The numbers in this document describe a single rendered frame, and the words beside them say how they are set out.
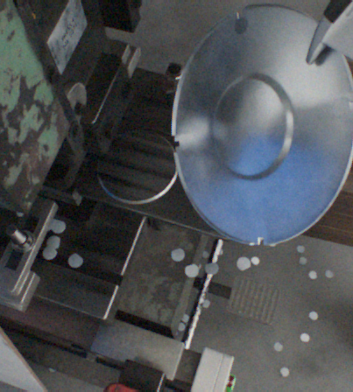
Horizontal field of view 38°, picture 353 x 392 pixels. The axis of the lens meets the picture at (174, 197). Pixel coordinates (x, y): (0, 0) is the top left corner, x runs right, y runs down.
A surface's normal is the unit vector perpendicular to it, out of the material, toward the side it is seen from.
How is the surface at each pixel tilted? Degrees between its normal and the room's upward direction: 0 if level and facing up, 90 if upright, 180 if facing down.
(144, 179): 0
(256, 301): 0
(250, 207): 53
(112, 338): 0
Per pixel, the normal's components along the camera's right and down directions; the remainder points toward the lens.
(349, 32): -0.64, 0.11
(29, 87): 0.94, 0.29
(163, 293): -0.05, -0.39
